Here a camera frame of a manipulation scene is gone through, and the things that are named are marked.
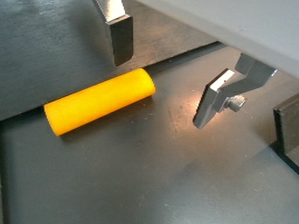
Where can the yellow oval cylinder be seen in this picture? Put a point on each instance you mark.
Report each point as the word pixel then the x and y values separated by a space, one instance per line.
pixel 80 108

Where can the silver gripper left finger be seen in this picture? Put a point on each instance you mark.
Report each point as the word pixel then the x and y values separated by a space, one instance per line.
pixel 119 24

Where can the black curved fixture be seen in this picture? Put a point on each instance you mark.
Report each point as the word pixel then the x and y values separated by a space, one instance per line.
pixel 285 114

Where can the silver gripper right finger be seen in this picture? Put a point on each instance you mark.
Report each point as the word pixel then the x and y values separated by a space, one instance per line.
pixel 223 92

